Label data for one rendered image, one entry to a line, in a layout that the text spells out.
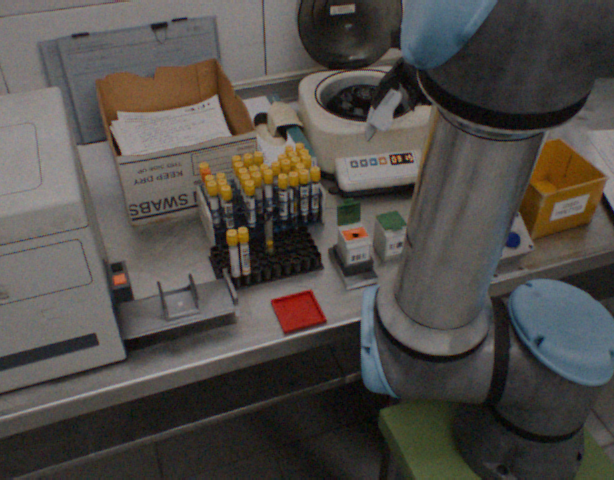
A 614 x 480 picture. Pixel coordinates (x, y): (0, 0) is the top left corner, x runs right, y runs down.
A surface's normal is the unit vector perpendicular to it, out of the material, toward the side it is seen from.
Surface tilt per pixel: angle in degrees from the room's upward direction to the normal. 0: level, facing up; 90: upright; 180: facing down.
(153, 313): 0
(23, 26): 90
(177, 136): 1
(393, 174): 25
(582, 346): 9
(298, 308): 0
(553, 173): 90
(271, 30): 90
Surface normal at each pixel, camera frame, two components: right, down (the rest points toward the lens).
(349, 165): 0.08, -0.40
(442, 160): -0.79, 0.46
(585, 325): 0.16, -0.73
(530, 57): -0.18, 0.75
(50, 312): 0.34, 0.63
